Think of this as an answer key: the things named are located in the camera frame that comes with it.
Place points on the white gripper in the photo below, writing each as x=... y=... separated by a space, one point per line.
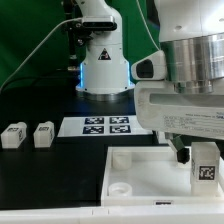
x=159 y=108

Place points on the white square tabletop tray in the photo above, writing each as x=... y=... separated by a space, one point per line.
x=137 y=176

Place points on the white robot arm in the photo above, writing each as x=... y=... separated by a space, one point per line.
x=179 y=89

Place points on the white front fence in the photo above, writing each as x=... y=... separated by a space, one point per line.
x=163 y=214

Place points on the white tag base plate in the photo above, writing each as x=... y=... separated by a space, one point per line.
x=101 y=126

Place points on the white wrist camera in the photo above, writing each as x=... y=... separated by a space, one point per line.
x=150 y=68

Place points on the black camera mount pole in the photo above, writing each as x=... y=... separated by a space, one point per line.
x=77 y=35

